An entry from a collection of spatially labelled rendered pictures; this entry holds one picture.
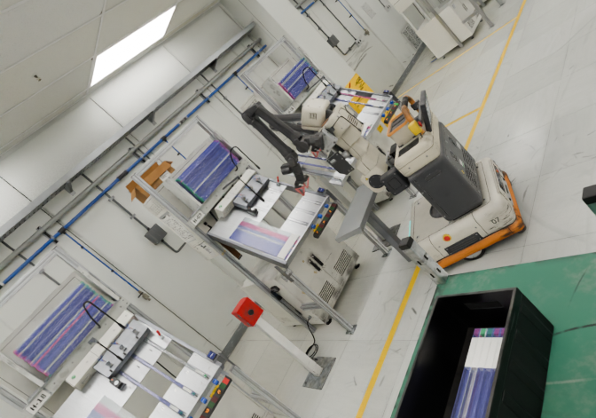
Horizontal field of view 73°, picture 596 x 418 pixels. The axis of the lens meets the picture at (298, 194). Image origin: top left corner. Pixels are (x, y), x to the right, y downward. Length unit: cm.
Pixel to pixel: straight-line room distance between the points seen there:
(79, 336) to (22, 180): 215
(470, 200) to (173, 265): 317
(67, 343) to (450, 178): 243
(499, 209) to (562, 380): 178
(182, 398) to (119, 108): 337
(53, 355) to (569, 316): 260
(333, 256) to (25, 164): 307
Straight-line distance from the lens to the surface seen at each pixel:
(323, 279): 337
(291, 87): 406
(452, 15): 687
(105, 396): 281
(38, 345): 288
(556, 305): 89
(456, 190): 246
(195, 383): 262
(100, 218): 455
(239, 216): 321
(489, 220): 255
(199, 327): 462
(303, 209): 312
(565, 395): 80
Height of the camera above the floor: 158
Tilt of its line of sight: 12 degrees down
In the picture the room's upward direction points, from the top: 46 degrees counter-clockwise
